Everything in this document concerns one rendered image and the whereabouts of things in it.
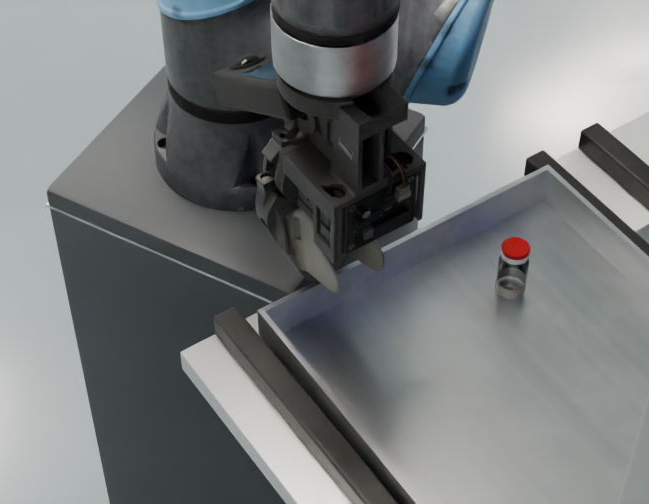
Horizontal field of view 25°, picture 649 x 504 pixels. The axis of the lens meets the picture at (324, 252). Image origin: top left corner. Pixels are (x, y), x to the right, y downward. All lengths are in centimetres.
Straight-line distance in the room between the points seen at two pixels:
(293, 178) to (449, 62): 24
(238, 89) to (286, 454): 24
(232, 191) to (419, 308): 25
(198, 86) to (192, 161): 8
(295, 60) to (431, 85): 30
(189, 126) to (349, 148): 37
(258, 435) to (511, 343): 19
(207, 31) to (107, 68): 148
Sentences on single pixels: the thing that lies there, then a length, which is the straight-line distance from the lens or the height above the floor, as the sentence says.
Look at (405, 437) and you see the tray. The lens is 99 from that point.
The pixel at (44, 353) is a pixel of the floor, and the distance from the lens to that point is 219.
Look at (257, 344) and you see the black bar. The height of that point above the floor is 90.
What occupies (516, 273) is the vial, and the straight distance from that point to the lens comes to 105.
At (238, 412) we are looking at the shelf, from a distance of 100.
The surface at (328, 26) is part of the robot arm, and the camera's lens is 82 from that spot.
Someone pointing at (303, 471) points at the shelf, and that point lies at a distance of 97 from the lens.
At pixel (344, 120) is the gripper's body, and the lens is 86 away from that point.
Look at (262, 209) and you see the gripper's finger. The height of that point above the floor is 100.
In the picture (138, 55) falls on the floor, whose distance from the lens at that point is 264.
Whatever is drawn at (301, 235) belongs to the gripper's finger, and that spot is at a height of 97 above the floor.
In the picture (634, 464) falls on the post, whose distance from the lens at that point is 54.
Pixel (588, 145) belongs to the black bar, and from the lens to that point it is 117.
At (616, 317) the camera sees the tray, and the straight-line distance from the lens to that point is 107.
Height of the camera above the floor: 169
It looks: 48 degrees down
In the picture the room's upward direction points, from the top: straight up
